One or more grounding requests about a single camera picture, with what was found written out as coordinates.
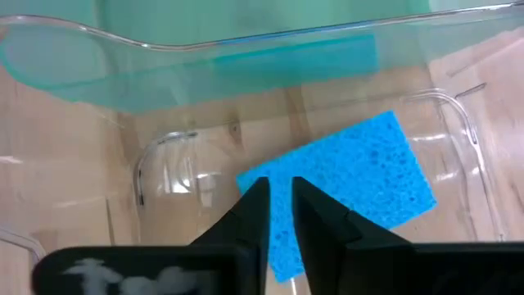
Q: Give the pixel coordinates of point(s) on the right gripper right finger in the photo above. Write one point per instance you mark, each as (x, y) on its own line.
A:
(327, 246)

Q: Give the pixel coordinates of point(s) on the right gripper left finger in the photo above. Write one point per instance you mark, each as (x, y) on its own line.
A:
(245, 229)

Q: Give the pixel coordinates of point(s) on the teal translucent plastic bin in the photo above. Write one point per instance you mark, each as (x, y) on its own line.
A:
(245, 20)

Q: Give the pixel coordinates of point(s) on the clear plastic bin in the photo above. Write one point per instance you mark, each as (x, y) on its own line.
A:
(123, 164)

